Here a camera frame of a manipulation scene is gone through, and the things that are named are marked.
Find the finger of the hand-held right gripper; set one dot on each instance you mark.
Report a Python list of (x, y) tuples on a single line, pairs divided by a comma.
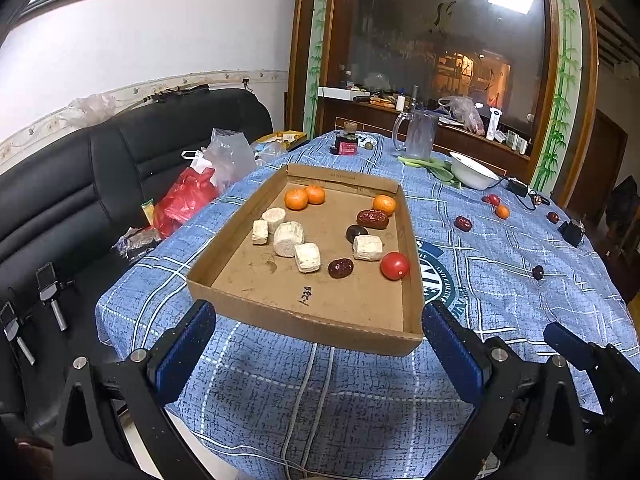
[(570, 345)]

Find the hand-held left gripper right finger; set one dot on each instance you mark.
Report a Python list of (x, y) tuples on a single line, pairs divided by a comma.
[(452, 355)]

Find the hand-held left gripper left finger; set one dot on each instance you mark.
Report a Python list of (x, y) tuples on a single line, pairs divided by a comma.
[(185, 350)]

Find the red cherry tomato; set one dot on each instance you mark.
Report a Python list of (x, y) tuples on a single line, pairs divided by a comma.
[(494, 200), (394, 265)]

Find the brown cardboard tray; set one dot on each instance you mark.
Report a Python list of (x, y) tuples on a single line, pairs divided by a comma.
[(280, 287)]

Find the large round white yam piece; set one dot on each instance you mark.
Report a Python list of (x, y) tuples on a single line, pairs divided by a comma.
[(288, 239), (368, 248)]

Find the small white yam piece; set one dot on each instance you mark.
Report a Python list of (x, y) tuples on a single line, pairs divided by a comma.
[(260, 231)]

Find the dark date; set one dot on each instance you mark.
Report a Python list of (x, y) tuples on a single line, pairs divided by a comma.
[(356, 232), (538, 272)]

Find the blue checked tablecloth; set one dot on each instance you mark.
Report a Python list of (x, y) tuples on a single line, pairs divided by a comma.
[(500, 270)]

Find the black power adapter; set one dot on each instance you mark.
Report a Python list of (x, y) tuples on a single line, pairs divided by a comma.
[(571, 232)]

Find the dark shiny packet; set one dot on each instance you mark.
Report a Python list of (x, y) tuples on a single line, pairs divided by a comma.
[(137, 242)]

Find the green yellow packet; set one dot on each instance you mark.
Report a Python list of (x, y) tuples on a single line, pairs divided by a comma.
[(147, 210)]

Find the small brown trinket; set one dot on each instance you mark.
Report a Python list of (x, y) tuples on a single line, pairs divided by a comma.
[(540, 200)]

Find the small orange mandarin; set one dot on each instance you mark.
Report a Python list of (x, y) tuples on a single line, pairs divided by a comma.
[(502, 211)]

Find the red plastic bag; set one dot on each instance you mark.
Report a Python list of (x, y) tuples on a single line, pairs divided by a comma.
[(185, 200)]

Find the dark jacket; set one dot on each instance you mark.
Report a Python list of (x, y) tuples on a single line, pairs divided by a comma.
[(625, 200)]

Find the large red date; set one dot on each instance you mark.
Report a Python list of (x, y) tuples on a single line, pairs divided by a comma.
[(372, 218)]

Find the black charger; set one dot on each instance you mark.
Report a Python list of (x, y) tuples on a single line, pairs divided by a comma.
[(517, 187)]

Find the white bowl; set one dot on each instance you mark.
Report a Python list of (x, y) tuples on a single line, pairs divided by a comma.
[(470, 172)]

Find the wooden door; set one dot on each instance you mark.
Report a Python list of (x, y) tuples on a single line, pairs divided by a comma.
[(607, 160)]

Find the white plastic bag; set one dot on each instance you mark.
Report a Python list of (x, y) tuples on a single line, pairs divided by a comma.
[(197, 158)]

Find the green onion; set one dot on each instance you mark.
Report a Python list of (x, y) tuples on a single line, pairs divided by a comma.
[(425, 162)]

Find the black leather sofa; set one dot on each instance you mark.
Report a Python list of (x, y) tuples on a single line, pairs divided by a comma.
[(75, 185)]

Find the clear plastic bag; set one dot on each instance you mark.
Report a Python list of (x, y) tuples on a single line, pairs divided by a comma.
[(227, 155)]

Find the bluish clear bag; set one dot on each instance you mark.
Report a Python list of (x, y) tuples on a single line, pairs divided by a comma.
[(270, 150)]

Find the clear glass pitcher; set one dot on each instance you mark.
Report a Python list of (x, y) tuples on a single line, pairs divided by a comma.
[(417, 135)]

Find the tall white box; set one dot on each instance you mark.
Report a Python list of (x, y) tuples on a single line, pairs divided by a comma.
[(495, 125)]

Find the yellow snack packet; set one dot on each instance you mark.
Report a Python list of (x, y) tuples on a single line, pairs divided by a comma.
[(282, 137)]

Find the dark jar with red label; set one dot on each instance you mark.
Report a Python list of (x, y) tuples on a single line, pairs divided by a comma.
[(346, 145)]

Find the pinkish plastic bag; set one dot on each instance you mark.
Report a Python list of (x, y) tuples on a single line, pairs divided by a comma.
[(465, 112)]

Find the wooden sideboard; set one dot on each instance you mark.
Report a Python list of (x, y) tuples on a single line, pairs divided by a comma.
[(380, 120)]

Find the flat white box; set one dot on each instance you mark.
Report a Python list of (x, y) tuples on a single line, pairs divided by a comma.
[(340, 92)]

